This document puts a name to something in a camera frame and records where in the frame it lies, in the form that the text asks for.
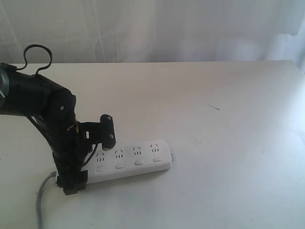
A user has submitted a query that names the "grey power cord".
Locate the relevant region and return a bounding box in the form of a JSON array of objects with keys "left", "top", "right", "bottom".
[{"left": 35, "top": 170, "right": 58, "bottom": 229}]

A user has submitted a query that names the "white five-outlet power strip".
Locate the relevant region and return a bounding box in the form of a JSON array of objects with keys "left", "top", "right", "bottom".
[{"left": 82, "top": 140, "right": 172, "bottom": 184}]

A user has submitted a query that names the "white backdrop curtain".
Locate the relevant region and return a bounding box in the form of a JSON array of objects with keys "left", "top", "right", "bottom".
[{"left": 0, "top": 0, "right": 305, "bottom": 66}]

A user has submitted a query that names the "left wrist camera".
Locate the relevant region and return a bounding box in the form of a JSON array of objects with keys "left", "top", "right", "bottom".
[{"left": 78, "top": 114, "right": 116, "bottom": 151}]

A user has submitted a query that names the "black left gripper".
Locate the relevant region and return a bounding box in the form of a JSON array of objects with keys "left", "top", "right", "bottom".
[{"left": 31, "top": 114, "right": 94, "bottom": 196}]

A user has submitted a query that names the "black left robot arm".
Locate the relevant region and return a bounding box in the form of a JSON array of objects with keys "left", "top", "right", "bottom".
[{"left": 0, "top": 63, "right": 92, "bottom": 195}]

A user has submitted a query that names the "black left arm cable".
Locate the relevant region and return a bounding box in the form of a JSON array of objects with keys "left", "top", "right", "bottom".
[{"left": 14, "top": 44, "right": 52, "bottom": 76}]

